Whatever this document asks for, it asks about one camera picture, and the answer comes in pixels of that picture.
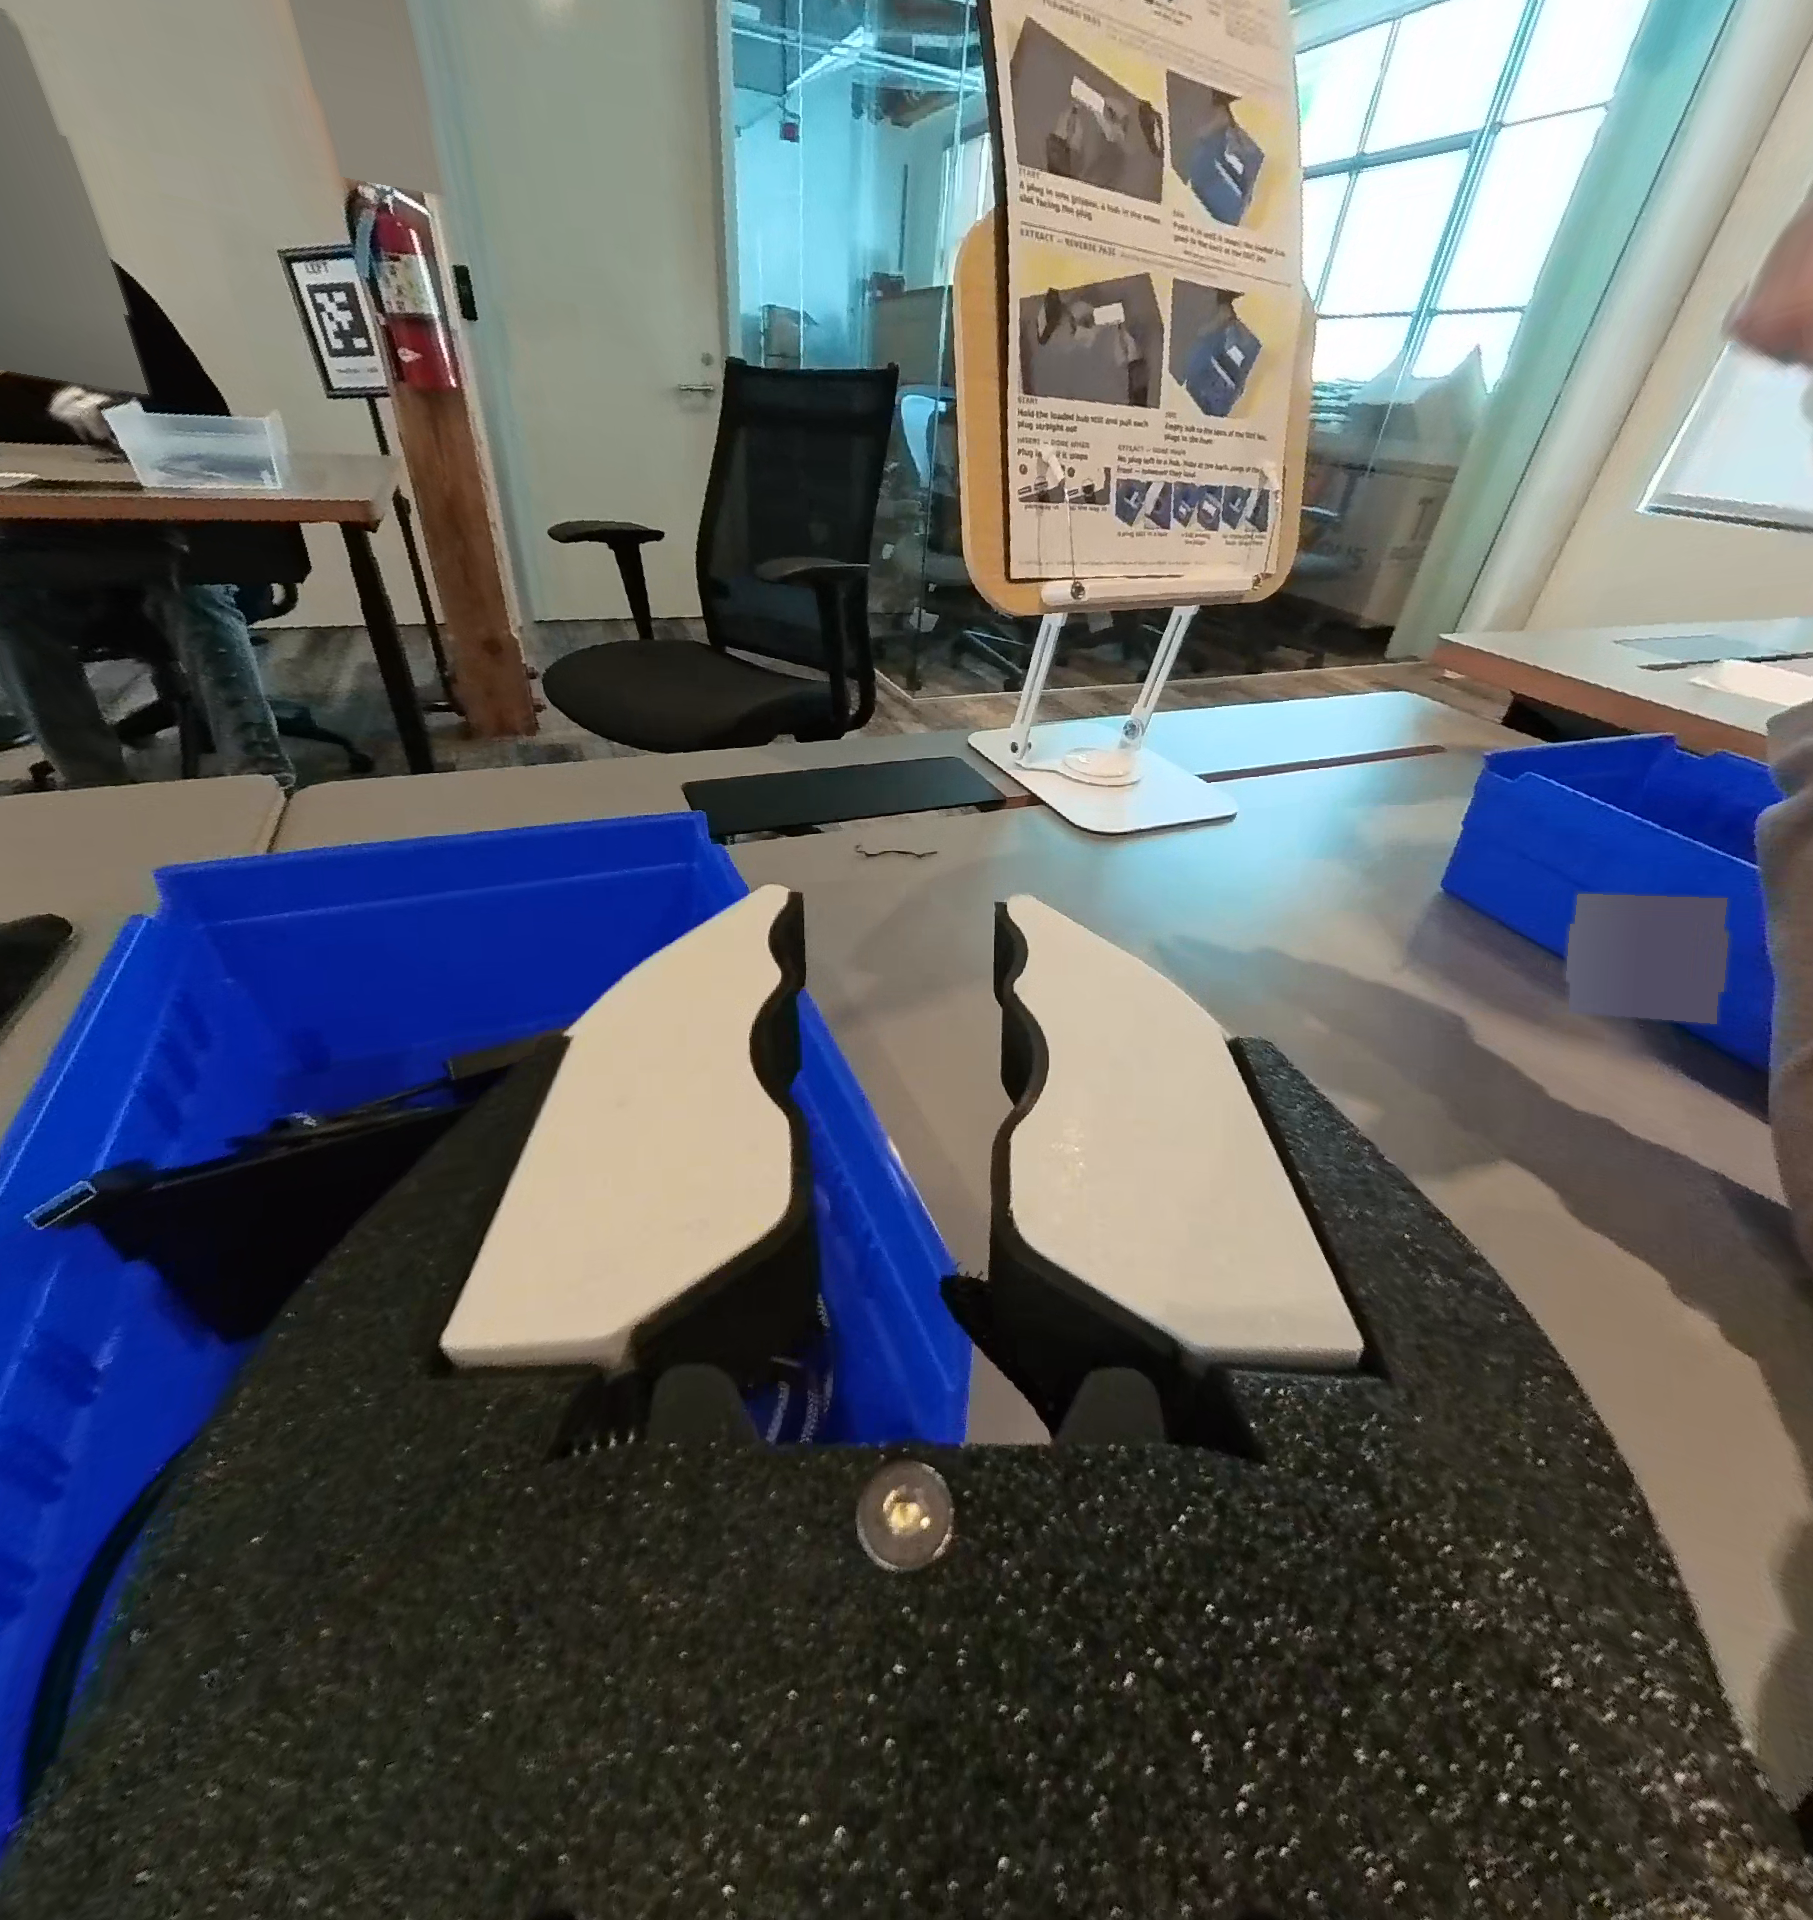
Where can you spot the white door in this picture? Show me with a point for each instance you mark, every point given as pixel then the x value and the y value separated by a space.
pixel 606 299

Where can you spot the printed moving box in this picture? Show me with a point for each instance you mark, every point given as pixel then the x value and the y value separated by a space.
pixel 1371 555

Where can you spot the black bin divider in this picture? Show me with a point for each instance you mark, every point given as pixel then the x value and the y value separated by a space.
pixel 276 1214

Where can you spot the wooden post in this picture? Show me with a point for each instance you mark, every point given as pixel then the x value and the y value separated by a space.
pixel 465 601

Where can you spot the red fire extinguisher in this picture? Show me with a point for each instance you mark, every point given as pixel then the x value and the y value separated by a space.
pixel 419 299

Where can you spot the instruction poster on stand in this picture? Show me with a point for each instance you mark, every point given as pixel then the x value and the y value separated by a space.
pixel 979 450

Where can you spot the black office chair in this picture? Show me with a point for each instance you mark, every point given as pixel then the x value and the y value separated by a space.
pixel 668 689

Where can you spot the black flat pad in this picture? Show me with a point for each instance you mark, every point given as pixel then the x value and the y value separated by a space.
pixel 846 794

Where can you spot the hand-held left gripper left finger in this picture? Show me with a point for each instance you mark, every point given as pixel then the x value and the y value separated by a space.
pixel 635 1185

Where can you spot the wood-edged grey desk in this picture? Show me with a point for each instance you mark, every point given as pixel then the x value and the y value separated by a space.
pixel 1568 660

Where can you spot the grid window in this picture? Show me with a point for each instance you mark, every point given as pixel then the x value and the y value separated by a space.
pixel 1446 120

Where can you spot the blue plastic bin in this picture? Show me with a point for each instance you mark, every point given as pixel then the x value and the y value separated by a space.
pixel 1537 870
pixel 396 960

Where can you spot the black-white tag sign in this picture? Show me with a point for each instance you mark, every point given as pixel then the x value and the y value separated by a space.
pixel 338 322

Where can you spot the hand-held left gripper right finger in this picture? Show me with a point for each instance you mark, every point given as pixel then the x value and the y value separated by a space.
pixel 1163 1185

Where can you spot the clear plastic bin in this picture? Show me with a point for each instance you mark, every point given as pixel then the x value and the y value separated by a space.
pixel 202 450

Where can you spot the wooden desk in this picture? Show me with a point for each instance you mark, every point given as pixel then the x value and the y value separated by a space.
pixel 322 482

